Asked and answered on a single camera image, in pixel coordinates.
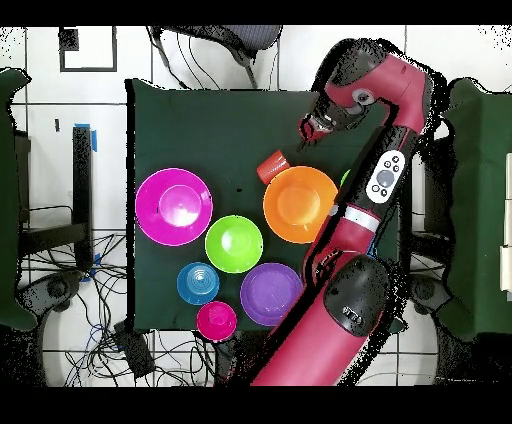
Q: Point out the orange-red plastic cup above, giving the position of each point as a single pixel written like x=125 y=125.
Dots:
x=272 y=166

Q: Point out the dark green tablecloth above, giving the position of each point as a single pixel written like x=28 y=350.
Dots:
x=220 y=128

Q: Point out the black power strip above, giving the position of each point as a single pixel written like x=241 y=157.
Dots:
x=136 y=352

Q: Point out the medium green bowl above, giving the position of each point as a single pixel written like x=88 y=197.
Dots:
x=234 y=244

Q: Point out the black metal stand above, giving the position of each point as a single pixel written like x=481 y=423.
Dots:
x=436 y=192
x=82 y=180

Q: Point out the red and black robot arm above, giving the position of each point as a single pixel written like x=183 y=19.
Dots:
x=332 y=344

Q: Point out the small green bowl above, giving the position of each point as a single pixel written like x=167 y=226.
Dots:
x=344 y=178

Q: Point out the blue floor tape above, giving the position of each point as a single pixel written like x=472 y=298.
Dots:
x=94 y=140

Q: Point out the grey mesh office chair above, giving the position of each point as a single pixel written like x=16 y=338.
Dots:
x=256 y=36

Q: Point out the large orange bowl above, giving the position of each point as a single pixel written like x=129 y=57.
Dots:
x=296 y=204

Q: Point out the black square floor frame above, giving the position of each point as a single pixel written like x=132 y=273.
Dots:
x=88 y=70

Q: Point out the green cloth side table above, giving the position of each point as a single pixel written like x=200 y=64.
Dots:
x=8 y=200
x=480 y=200

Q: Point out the purple bowl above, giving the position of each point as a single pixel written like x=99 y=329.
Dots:
x=268 y=294

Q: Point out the small crimson bowl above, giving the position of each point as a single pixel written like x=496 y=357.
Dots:
x=216 y=320

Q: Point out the large pink bowl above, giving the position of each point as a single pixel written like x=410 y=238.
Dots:
x=172 y=208

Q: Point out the small blue bowl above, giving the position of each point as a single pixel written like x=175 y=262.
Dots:
x=198 y=284

